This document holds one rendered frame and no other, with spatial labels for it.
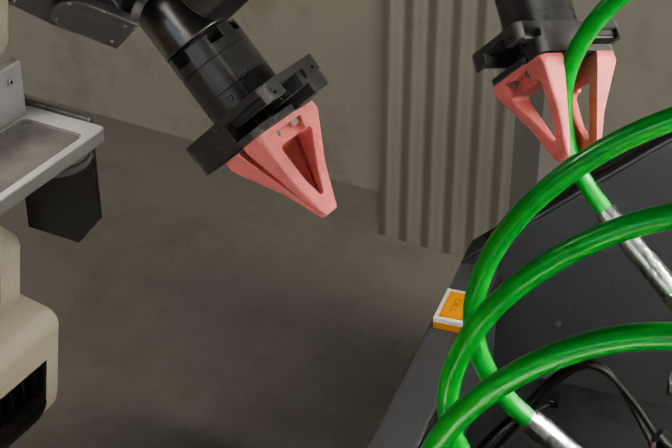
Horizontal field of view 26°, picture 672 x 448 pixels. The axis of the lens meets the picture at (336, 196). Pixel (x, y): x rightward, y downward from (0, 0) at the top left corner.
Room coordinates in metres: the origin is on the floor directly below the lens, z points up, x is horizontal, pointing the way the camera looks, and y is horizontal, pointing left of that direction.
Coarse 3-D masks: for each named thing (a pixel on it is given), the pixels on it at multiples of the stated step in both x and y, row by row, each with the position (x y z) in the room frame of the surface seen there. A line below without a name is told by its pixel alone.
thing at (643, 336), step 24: (576, 336) 0.60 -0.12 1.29; (600, 336) 0.59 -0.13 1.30; (624, 336) 0.58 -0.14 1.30; (648, 336) 0.58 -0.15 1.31; (528, 360) 0.60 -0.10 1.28; (552, 360) 0.59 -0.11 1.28; (576, 360) 0.59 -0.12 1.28; (480, 384) 0.61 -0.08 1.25; (504, 384) 0.60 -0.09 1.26; (456, 408) 0.61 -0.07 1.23; (480, 408) 0.61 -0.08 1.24; (432, 432) 0.62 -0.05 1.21; (456, 432) 0.61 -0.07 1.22
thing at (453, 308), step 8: (448, 296) 1.10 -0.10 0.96; (456, 296) 1.10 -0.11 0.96; (464, 296) 1.10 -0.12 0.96; (448, 304) 1.09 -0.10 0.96; (456, 304) 1.09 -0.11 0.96; (440, 312) 1.08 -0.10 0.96; (448, 312) 1.08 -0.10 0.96; (456, 312) 1.08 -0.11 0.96; (440, 328) 1.07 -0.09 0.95; (448, 328) 1.07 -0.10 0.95; (456, 328) 1.06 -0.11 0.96
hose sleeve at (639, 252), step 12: (612, 204) 0.96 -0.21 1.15; (600, 216) 0.95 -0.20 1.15; (612, 216) 0.94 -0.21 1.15; (636, 240) 0.93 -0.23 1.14; (624, 252) 0.94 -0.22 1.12; (636, 252) 0.93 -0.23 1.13; (648, 252) 0.93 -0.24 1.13; (636, 264) 0.92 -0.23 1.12; (648, 264) 0.92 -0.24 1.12; (660, 264) 0.92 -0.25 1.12; (648, 276) 0.92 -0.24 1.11; (660, 276) 0.91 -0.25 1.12; (660, 288) 0.91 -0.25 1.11
